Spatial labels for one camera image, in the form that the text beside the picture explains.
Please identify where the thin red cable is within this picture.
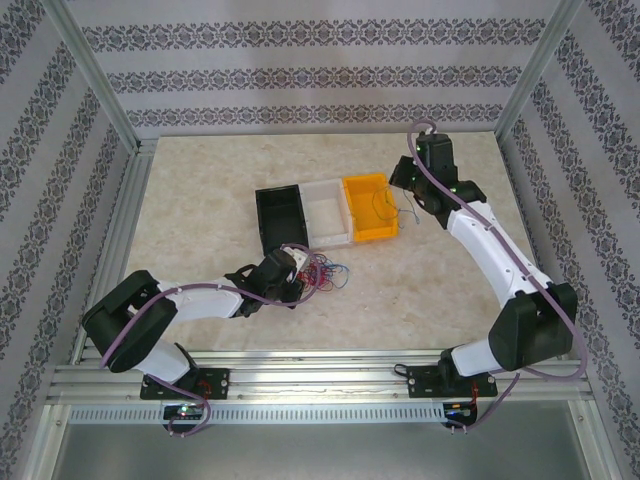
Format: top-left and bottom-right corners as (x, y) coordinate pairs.
(294, 254), (337, 295)

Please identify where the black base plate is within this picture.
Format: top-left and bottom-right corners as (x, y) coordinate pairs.
(139, 367), (232, 402)
(407, 363), (500, 400)

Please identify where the thin blue cable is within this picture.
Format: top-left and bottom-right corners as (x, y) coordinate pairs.
(317, 252), (352, 292)

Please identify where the orange wire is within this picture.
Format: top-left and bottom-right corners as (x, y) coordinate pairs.
(371, 183), (422, 227)

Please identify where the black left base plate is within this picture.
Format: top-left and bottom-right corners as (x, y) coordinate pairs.
(139, 367), (232, 402)

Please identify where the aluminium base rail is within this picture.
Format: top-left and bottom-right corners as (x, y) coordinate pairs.
(47, 348), (596, 402)

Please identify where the aluminium frame post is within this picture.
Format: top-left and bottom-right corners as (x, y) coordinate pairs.
(494, 0), (589, 146)
(42, 0), (144, 151)

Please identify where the grey sheet metal shelf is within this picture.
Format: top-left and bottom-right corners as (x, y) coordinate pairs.
(39, 399), (601, 480)

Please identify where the black plastic bin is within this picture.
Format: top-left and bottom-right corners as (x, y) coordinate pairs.
(254, 183), (314, 251)

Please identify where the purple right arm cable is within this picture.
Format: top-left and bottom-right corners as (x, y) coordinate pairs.
(407, 119), (589, 436)

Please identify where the slotted metal cable duct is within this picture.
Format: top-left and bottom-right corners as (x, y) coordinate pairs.
(67, 403), (449, 425)

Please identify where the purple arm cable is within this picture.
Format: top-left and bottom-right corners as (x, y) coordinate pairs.
(407, 119), (589, 436)
(99, 243), (314, 439)

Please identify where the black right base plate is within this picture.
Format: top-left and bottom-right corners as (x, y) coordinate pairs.
(407, 363), (500, 400)

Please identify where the controller board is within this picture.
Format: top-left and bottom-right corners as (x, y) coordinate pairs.
(162, 402), (207, 422)
(443, 401), (480, 420)

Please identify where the aluminium side rail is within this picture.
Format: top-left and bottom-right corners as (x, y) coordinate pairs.
(74, 142), (159, 361)

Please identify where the right controller board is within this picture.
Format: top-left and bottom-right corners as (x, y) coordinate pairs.
(443, 401), (480, 420)

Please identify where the left controller board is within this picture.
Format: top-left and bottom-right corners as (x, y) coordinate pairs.
(162, 402), (207, 422)

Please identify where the white plastic bin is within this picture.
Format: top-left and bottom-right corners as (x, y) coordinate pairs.
(298, 178), (357, 251)

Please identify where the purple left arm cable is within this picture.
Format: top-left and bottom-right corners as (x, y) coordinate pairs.
(99, 243), (314, 439)

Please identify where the yellow plastic bin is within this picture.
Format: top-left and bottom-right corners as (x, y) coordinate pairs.
(342, 172), (401, 244)

